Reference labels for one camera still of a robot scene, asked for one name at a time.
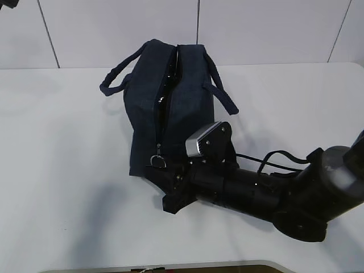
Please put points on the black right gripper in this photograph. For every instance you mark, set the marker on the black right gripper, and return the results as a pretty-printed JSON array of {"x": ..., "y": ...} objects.
[{"x": 186, "y": 183}]

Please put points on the navy blue lunch bag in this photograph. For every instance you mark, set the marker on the navy blue lunch bag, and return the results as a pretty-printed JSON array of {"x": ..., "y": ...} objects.
[{"x": 169, "y": 93}]

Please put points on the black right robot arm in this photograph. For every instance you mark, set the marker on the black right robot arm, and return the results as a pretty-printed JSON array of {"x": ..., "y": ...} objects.
[{"x": 299, "y": 204}]

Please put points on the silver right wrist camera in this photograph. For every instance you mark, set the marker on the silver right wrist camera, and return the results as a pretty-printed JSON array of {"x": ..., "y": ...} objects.
[{"x": 209, "y": 142}]

